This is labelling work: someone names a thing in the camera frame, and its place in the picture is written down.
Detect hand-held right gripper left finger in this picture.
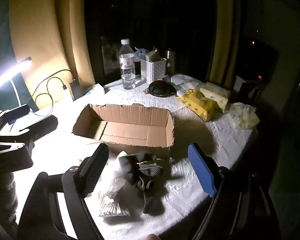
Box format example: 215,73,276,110
17,144,109,240

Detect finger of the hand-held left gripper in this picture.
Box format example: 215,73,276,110
0,104,30,128
0,115,58,143

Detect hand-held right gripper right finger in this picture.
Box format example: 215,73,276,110
187,143,280,240

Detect clear plastic bag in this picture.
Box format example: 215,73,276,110
109,151,133,198

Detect cotton swab bag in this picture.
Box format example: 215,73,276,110
97,190,132,218

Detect dark sock packet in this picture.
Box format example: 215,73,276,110
119,152,157,170

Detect dark grey dotted sock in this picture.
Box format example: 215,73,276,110
134,177,157,214
137,165,164,180

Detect brown cardboard box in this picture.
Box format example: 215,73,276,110
72,103,175,152

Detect white textured tablecloth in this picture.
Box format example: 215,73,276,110
0,74,259,240

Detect white charger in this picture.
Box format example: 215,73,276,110
61,84,73,102

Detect white desk lamp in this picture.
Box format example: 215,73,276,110
0,57,33,98

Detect yellow tissue packet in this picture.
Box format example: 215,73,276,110
176,89,222,122

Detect crumpled pale plastic bag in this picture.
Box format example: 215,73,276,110
226,102,260,130

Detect pale tissue packet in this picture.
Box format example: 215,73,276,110
199,82,232,113

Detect yellow curtain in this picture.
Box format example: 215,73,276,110
9,0,95,105
206,0,241,85

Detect white flat packets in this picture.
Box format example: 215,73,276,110
170,74,205,92

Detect black round lid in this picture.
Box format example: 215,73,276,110
148,80,177,97

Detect clear water bottle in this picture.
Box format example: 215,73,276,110
119,39,136,90

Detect white perforated basket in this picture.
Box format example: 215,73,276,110
140,55,167,85

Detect metal thermos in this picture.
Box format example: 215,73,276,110
164,49,175,75

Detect blue plastic bag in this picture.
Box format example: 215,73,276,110
133,47,148,62

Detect packets in basket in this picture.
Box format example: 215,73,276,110
145,47,163,62

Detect black cable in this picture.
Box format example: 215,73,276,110
31,69,77,117

